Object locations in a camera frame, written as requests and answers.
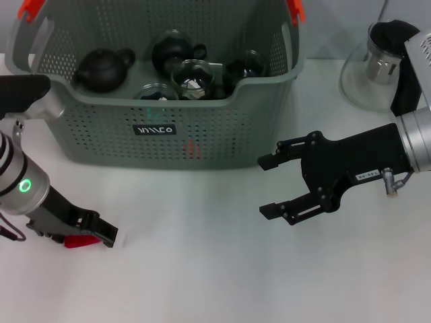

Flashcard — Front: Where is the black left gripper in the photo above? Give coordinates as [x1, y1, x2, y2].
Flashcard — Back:
[25, 188, 119, 249]

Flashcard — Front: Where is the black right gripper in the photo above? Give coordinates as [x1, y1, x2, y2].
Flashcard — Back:
[257, 123, 413, 226]

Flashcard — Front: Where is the dark red long toy brick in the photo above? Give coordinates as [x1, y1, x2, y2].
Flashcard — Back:
[64, 235, 101, 249]

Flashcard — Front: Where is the red sloped toy brick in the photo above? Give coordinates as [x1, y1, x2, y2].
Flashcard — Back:
[183, 138, 203, 159]

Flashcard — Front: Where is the grey perforated plastic storage bin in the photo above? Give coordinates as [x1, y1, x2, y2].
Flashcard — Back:
[5, 0, 308, 170]

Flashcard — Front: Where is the dark clay teapot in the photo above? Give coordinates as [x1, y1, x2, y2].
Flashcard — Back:
[73, 47, 137, 94]

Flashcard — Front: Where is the left gripper cable with plug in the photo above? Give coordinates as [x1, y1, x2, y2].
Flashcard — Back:
[0, 215, 27, 242]

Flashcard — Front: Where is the gripper cable with plug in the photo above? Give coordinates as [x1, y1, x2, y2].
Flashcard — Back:
[383, 167, 415, 196]
[0, 215, 27, 242]

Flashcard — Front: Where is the right gripper cable with plug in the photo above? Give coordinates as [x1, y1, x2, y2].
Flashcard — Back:
[383, 167, 415, 196]

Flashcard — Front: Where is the glass pitcher with black handle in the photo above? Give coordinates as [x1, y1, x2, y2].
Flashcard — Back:
[339, 20, 422, 117]

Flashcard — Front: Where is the orange bin handle clip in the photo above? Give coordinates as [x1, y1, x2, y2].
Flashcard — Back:
[18, 0, 46, 20]
[288, 0, 307, 26]

